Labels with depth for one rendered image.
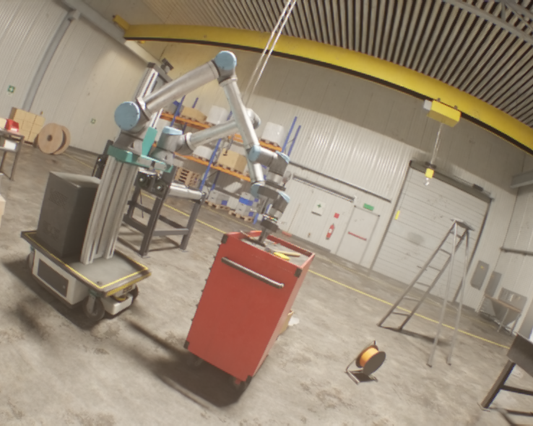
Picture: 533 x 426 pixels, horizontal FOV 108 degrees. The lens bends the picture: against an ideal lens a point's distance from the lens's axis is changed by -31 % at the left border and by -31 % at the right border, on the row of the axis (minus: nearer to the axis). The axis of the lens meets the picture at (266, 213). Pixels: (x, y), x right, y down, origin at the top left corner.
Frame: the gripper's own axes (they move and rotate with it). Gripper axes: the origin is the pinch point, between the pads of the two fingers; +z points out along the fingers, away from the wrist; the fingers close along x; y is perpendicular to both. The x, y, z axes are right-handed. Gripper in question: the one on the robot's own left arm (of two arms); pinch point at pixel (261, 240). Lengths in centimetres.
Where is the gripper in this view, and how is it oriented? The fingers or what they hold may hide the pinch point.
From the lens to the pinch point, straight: 187.2
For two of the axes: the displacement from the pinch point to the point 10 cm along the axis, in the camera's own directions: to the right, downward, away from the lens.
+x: -5.5, -2.2, 8.1
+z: -4.7, 8.8, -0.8
